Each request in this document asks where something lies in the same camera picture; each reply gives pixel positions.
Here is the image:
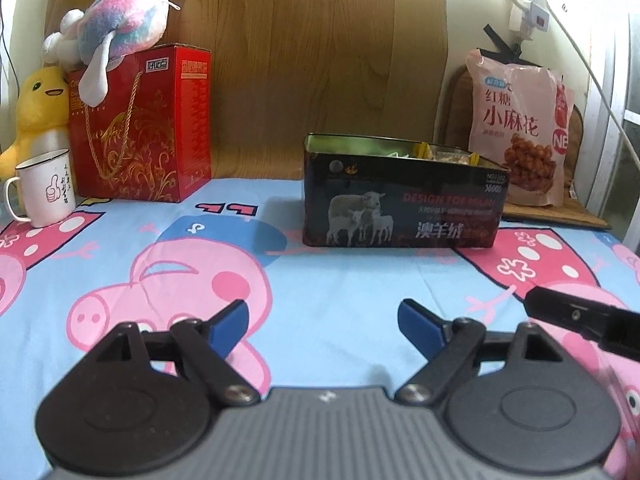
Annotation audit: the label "black tin box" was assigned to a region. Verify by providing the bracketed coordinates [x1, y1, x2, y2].
[301, 133, 511, 251]

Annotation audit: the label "white power cable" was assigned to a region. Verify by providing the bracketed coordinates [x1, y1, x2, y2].
[542, 0, 640, 171]

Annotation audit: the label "white window frame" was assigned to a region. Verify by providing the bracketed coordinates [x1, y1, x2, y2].
[582, 10, 640, 256]

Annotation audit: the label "red gift box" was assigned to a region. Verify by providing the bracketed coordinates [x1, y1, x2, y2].
[67, 44, 213, 204]

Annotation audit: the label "white power strip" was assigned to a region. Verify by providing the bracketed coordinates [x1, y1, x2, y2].
[509, 0, 553, 41]

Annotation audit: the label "yellow duck plush toy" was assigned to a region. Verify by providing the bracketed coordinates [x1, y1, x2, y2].
[0, 65, 71, 178]

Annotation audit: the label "cartoon pig printed bedsheet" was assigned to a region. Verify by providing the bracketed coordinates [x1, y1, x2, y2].
[0, 177, 640, 480]

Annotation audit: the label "brown seat cushion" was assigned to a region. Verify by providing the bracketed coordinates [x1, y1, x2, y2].
[440, 57, 613, 232]

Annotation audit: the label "clear sesame cake packet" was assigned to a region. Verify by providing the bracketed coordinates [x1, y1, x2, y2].
[415, 142, 481, 166]

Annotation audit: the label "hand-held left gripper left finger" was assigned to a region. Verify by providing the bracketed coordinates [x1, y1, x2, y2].
[87, 300, 261, 407]

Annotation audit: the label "pastel plush toy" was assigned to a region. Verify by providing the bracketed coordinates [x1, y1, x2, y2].
[42, 0, 181, 107]

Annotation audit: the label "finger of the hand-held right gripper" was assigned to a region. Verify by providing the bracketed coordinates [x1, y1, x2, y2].
[524, 286, 640, 361]

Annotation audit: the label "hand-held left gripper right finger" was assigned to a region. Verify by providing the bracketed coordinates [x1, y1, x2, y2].
[394, 299, 566, 406]

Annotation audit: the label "large pink snack bag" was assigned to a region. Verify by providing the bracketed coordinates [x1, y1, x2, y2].
[465, 49, 576, 207]

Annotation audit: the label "black tape strips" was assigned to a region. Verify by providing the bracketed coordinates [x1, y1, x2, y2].
[482, 24, 523, 58]

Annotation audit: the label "white enamel mug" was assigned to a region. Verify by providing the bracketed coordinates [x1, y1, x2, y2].
[4, 149, 77, 228]

